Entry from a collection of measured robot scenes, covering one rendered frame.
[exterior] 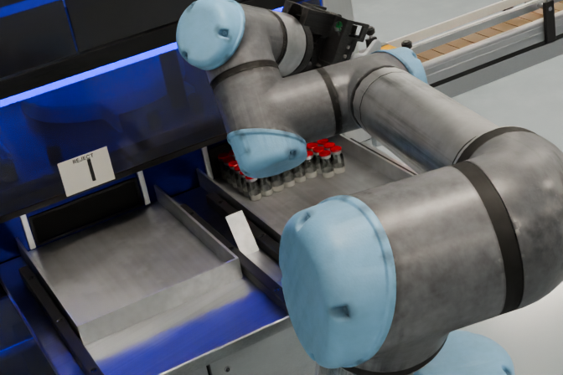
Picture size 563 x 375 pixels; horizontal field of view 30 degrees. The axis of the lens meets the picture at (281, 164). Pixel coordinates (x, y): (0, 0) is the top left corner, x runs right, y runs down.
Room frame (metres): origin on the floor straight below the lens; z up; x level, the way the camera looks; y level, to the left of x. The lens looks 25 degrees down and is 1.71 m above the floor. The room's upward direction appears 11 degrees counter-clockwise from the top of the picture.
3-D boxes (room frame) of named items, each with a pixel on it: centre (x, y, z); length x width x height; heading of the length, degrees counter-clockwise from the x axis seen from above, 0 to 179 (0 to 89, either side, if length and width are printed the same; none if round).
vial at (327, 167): (1.66, -0.08, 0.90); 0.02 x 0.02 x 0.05
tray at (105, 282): (1.48, 0.28, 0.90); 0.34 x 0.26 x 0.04; 24
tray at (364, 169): (1.62, -0.03, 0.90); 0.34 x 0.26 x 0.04; 24
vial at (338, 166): (1.67, -0.10, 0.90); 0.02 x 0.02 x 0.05
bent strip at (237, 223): (1.41, 0.06, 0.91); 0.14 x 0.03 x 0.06; 23
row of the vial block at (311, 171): (1.65, -0.02, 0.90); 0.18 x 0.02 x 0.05; 114
